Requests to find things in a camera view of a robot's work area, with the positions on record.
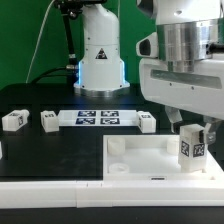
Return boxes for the white marker base plate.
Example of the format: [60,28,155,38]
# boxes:
[58,110,136,127]

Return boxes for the black camera stand pole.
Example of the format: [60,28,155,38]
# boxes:
[54,0,107,84]

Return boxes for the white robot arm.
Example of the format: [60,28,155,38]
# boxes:
[74,0,224,144]

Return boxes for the black cables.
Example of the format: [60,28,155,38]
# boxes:
[29,65,80,84]

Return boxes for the white cable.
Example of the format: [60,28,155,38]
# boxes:
[25,0,56,84]

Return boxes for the white square tabletop part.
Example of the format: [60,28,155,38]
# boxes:
[103,135,222,181]

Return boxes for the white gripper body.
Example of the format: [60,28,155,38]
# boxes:
[139,54,224,120]

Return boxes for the white L-shaped fence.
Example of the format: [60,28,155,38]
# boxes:
[0,139,224,210]

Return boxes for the white part left edge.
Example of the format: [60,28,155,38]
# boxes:
[0,141,3,160]

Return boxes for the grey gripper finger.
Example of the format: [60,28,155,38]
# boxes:
[203,116,222,145]
[165,106,183,134]

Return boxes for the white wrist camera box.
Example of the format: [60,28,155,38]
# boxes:
[136,32,158,58]

